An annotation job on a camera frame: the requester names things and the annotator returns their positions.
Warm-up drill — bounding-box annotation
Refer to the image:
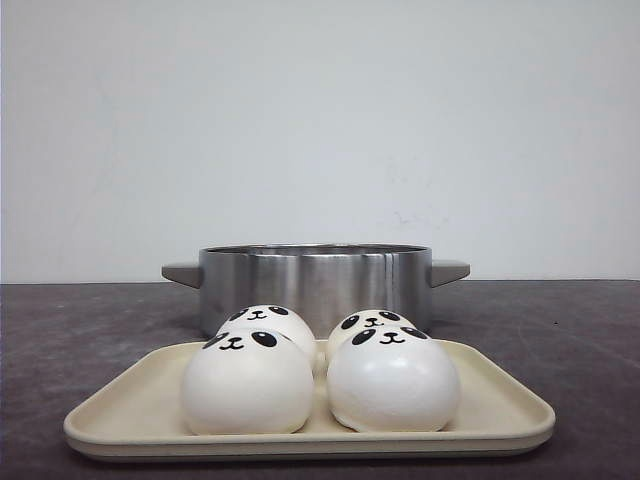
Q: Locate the panda bun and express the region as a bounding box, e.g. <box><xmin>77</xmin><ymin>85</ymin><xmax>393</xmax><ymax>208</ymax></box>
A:
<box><xmin>181</xmin><ymin>328</ymin><xmax>314</xmax><ymax>435</ymax></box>
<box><xmin>326</xmin><ymin>309</ymin><xmax>415</xmax><ymax>359</ymax></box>
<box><xmin>217</xmin><ymin>304</ymin><xmax>317</xmax><ymax>368</ymax></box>
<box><xmin>326</xmin><ymin>326</ymin><xmax>461</xmax><ymax>432</ymax></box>

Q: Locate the stainless steel steamer pot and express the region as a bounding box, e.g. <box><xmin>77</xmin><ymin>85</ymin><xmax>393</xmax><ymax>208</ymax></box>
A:
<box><xmin>162</xmin><ymin>244</ymin><xmax>470</xmax><ymax>338</ymax></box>

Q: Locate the cream rectangular tray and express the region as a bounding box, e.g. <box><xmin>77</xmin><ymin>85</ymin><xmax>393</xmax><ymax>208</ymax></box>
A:
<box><xmin>64</xmin><ymin>341</ymin><xmax>555</xmax><ymax>462</ymax></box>

